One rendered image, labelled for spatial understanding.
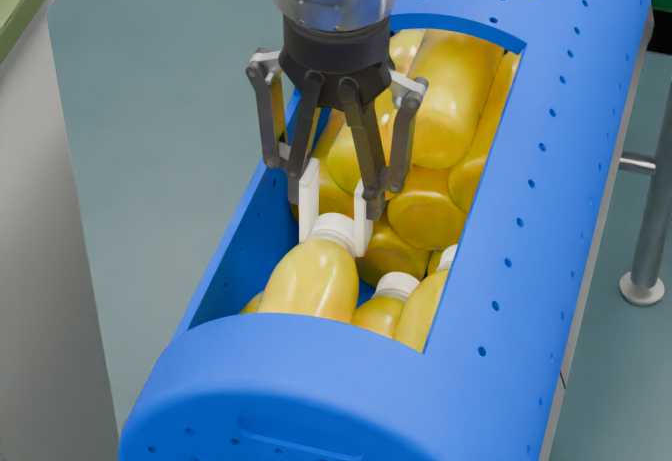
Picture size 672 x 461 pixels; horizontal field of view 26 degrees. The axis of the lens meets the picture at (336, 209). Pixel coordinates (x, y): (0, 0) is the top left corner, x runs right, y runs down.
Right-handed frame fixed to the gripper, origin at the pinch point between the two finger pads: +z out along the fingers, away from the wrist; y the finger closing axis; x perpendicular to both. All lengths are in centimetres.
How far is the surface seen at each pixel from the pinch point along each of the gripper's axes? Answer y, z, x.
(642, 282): 25, 110, 105
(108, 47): -94, 115, 145
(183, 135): -69, 115, 123
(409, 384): 11.2, -7.6, -21.3
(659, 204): 25, 91, 105
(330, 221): -0.3, 0.9, -0.6
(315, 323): 4.3, -8.9, -19.1
